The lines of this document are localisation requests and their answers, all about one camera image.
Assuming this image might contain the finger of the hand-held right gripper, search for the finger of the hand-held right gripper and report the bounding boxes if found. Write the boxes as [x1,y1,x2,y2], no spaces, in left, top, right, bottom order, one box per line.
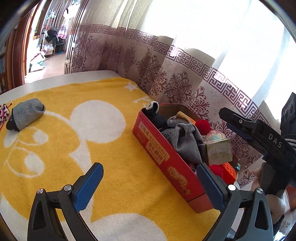
[226,122,255,142]
[218,107,259,131]

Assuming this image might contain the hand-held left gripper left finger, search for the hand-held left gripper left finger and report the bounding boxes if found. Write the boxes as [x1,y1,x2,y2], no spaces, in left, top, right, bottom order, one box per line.
[27,162,104,241]

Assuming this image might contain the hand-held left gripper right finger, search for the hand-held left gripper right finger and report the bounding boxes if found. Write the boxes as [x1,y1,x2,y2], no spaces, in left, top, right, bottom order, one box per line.
[196,163,274,241]

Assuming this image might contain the orange studded rubber cube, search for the orange studded rubber cube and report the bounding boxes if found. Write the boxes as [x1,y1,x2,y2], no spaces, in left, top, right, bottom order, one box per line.
[220,162,236,184]

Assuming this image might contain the pastel sock ball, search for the pastel sock ball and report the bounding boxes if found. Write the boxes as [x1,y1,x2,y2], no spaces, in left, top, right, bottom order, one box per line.
[203,130,228,142]

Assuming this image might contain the small yellow cardboard box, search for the small yellow cardboard box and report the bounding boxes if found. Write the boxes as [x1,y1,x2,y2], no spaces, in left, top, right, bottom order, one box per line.
[205,138,232,166]

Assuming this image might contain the red yarn ball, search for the red yarn ball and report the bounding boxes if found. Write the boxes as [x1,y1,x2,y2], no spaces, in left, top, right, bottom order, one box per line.
[195,119,212,136]

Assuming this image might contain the red cardboard box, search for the red cardboard box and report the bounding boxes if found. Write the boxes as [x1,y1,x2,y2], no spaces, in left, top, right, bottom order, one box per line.
[132,104,240,213]

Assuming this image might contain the long grey knit sock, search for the long grey knit sock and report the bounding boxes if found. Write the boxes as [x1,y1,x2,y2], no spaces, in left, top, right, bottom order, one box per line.
[161,123,207,164]

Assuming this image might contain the grey tan sock ball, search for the grey tan sock ball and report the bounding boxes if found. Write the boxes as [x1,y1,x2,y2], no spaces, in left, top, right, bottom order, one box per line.
[167,111,192,128]

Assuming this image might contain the black fuzzy knotted sock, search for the black fuzzy knotted sock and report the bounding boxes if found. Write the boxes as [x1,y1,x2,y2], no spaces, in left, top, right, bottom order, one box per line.
[142,101,169,130]

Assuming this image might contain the person's right forearm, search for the person's right forearm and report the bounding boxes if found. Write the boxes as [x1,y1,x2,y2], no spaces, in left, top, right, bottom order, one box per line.
[272,212,287,234]

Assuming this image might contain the person's right hand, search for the person's right hand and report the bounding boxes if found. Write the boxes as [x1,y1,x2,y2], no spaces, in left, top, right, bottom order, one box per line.
[251,163,288,217]

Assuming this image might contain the yellow white patterned towel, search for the yellow white patterned towel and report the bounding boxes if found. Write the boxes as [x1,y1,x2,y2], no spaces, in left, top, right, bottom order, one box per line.
[0,77,221,241]

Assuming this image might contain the patterned beige curtain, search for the patterned beige curtain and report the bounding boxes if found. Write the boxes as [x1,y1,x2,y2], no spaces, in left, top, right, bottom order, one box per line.
[69,0,296,232]

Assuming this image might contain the grey black rolled sock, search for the grey black rolled sock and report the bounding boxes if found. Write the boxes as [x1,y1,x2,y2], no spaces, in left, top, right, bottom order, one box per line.
[6,98,46,132]

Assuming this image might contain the small leopard print sock ball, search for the small leopard print sock ball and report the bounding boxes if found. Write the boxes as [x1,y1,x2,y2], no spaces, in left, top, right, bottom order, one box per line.
[0,103,12,127]

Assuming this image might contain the white bag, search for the white bag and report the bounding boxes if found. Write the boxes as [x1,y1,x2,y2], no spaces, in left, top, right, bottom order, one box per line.
[29,52,45,71]

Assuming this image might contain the dark clothes pile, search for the dark clothes pile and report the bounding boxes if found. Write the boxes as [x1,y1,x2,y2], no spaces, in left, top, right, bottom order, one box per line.
[42,27,61,44]

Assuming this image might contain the white coat rack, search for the white coat rack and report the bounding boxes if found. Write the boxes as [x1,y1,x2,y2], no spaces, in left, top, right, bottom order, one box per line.
[39,8,58,52]

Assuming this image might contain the hanging clothes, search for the hanging clothes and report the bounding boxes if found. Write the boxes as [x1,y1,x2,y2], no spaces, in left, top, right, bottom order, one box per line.
[62,5,77,22]

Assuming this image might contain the wooden door frame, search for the wooden door frame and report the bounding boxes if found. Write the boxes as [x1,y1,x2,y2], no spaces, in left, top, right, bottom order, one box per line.
[7,5,40,91]

